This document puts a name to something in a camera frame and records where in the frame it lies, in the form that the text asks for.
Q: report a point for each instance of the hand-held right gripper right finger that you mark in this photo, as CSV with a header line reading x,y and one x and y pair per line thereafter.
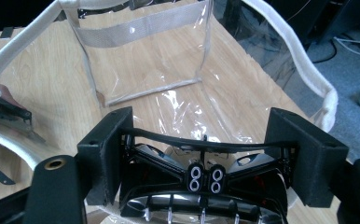
x,y
311,161

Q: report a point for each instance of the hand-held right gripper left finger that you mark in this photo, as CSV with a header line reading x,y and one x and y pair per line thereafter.
x,y
102,161

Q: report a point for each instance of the blue toy car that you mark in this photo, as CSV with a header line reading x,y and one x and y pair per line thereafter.
x,y
203,181

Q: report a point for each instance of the grey tape piece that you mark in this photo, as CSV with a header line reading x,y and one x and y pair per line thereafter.
x,y
7,32

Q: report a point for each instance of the black stand with base plate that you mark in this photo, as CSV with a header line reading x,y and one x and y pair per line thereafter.
x,y
349,18

